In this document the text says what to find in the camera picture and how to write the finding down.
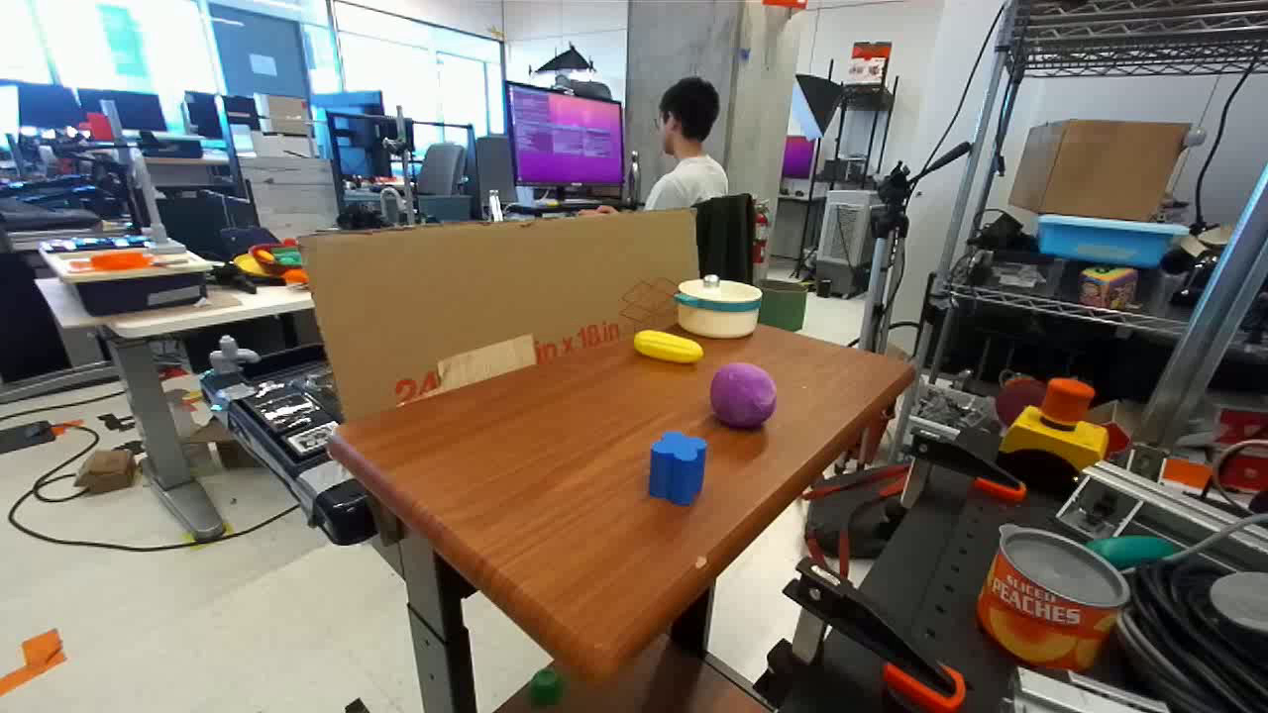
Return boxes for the white pot with green band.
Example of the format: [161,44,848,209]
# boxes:
[673,273,763,345]

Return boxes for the black cable coil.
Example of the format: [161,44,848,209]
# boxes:
[1117,559,1268,713]

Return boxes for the white desk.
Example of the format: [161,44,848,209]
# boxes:
[35,273,318,545]

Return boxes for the orange peaches can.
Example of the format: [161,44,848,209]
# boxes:
[973,522,1134,673]

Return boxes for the blue block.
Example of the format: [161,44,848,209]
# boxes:
[644,427,712,513]

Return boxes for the brown cardboard panel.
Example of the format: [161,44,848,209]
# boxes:
[301,208,700,427]

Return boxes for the metal wire shelf rack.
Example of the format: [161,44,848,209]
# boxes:
[916,0,1268,399]

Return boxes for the black tray with orange dish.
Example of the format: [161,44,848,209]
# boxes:
[41,238,215,319]

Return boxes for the person in white shirt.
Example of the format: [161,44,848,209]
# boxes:
[642,77,733,213]

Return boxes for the monitor with purple screen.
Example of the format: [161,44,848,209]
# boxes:
[503,78,630,203]

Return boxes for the purple plush toy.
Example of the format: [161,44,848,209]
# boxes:
[704,361,782,434]

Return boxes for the grey bag with orange straps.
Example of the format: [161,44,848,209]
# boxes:
[803,459,918,564]

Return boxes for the yellow plush toy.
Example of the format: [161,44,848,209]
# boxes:
[630,327,710,368]

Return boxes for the blue plastic bin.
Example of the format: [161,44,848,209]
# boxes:
[1033,213,1187,273]

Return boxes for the grey aluminium post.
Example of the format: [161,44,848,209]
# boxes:
[1136,168,1268,450]

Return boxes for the brown cardboard box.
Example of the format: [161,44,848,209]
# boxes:
[1005,121,1191,228]

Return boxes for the yellow and orange toy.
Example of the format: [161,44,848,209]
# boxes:
[997,376,1112,471]

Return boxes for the black camera tripod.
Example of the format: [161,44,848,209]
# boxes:
[856,138,980,358]

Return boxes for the colourful cube toy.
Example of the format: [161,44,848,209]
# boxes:
[1079,261,1142,315]

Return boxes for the black clamp with orange handle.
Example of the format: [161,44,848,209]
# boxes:
[782,559,969,713]
[906,434,1031,508]

